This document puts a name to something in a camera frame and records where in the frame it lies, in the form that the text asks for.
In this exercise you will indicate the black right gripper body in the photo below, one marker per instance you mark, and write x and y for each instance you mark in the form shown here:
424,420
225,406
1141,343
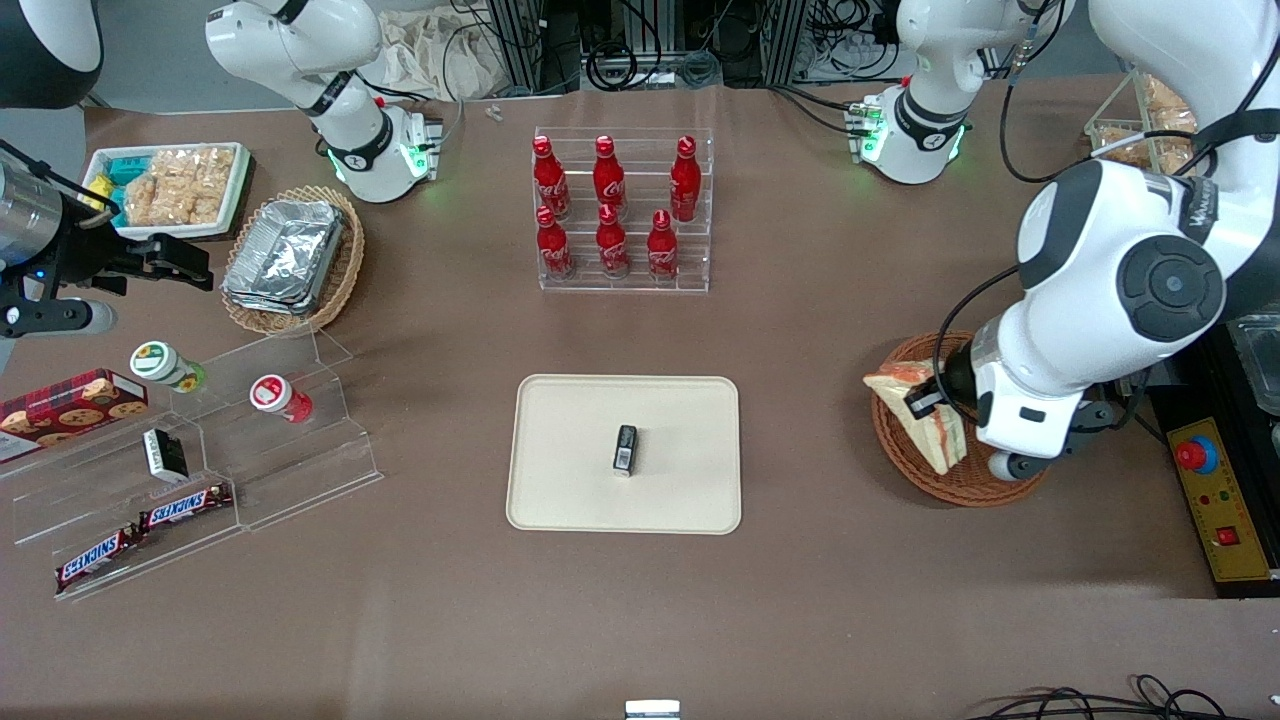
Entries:
88,253

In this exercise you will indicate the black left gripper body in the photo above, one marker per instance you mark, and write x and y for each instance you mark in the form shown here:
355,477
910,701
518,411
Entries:
957,382

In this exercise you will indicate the triangular sandwich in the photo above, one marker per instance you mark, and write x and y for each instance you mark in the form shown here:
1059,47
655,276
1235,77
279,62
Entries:
940,442

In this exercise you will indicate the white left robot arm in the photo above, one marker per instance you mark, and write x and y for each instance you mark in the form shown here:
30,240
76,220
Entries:
1100,260

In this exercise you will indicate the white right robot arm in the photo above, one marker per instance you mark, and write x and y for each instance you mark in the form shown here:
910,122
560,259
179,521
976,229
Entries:
340,60

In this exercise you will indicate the white plastic snack tray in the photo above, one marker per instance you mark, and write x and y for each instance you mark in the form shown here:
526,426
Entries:
238,190

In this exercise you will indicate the round brown wicker basket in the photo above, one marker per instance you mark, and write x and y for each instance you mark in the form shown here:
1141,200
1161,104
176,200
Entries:
960,487

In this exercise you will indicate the aluminium foil tray stack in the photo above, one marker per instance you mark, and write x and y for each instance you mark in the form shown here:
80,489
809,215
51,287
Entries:
285,255

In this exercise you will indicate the oval tan wicker basket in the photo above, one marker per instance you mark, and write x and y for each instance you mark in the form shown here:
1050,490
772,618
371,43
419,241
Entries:
345,270

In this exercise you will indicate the beige rectangular tray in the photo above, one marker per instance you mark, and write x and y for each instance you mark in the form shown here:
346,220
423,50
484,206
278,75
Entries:
570,470

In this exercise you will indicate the clear rice cracker pack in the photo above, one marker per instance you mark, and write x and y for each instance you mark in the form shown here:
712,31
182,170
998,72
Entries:
1125,152
1165,98
160,205
200,170

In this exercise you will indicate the small yellow snack pack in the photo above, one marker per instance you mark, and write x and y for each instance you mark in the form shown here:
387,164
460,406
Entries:
98,195

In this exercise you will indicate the teal snack box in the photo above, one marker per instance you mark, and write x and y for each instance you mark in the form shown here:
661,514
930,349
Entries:
125,170

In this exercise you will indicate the green jar sunflower lid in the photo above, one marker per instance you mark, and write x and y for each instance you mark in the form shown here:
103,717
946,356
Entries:
160,364

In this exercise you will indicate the red jar white lid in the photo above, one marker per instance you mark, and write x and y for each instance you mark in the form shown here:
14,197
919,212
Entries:
275,395

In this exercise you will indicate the red cookie box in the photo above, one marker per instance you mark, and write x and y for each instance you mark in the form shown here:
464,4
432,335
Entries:
60,412

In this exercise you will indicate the small black white box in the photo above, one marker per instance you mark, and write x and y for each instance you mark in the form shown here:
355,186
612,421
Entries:
165,455

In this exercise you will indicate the clear acrylic stepped shelf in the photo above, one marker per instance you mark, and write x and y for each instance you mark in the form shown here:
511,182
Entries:
300,470
60,500

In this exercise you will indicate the Snickers chocolate bar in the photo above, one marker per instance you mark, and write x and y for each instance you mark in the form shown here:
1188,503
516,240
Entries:
95,560
185,507

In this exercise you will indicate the clear acrylic bottle rack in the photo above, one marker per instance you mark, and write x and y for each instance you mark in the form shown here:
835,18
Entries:
700,270

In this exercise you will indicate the yellow emergency stop box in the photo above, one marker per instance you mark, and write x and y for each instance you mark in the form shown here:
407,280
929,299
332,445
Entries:
1225,500

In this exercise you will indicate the red cola bottle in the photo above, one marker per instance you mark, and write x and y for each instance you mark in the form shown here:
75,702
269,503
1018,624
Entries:
609,180
549,180
553,248
662,250
685,182
612,248

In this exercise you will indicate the small black barcode box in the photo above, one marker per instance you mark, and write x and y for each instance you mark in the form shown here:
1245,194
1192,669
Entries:
625,450

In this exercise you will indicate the beige cloth bag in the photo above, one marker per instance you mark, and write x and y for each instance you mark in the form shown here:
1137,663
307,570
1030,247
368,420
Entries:
440,60

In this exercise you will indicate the small silver edge object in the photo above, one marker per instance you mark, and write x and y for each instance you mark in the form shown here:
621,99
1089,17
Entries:
652,710

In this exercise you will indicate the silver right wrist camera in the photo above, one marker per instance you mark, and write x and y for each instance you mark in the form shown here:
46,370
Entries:
60,318

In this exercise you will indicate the aluminium frame post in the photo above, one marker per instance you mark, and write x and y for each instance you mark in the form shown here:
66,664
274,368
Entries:
520,45
785,40

